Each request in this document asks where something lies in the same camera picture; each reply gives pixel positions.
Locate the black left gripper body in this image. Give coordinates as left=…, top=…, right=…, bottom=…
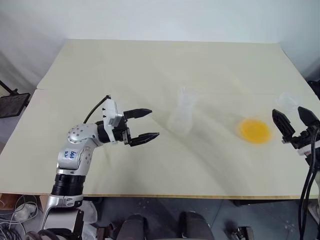
left=113, top=113, right=133, bottom=146

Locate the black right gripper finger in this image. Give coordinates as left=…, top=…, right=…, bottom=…
left=272, top=108, right=296, bottom=141
left=297, top=106, right=320, bottom=129

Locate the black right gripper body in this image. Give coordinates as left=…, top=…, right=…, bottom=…
left=281, top=124, right=320, bottom=151

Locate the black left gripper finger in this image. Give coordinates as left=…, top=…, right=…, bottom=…
left=129, top=132, right=160, bottom=148
left=124, top=108, right=153, bottom=120

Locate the yellow round lid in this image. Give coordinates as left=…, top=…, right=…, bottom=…
left=235, top=116, right=274, bottom=146

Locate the clear plastic cup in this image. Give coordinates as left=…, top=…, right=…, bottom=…
left=166, top=85, right=198, bottom=135

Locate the clear plastic bag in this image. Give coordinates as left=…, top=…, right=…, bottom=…
left=81, top=199, right=98, bottom=225

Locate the dark rounded shape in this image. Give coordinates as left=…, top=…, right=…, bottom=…
left=179, top=211, right=215, bottom=240
left=119, top=213, right=149, bottom=240

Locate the black mesh tray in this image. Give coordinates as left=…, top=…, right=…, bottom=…
left=0, top=92, right=31, bottom=119

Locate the black metal rod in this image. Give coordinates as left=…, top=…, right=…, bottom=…
left=0, top=79, right=20, bottom=96

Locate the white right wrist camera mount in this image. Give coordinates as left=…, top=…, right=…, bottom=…
left=296, top=142, right=320, bottom=158

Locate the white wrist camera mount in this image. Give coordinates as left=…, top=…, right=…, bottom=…
left=296, top=142, right=320, bottom=158
left=101, top=99, right=124, bottom=146

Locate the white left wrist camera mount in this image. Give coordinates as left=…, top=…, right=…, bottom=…
left=101, top=99, right=124, bottom=146

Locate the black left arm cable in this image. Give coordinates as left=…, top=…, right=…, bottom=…
left=83, top=94, right=112, bottom=124

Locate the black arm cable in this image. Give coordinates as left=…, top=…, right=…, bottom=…
left=298, top=126, right=320, bottom=240
left=83, top=94, right=112, bottom=124

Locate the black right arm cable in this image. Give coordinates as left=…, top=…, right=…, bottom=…
left=298, top=126, right=320, bottom=240

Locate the white cable bundle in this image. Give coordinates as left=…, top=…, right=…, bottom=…
left=0, top=193, right=40, bottom=232

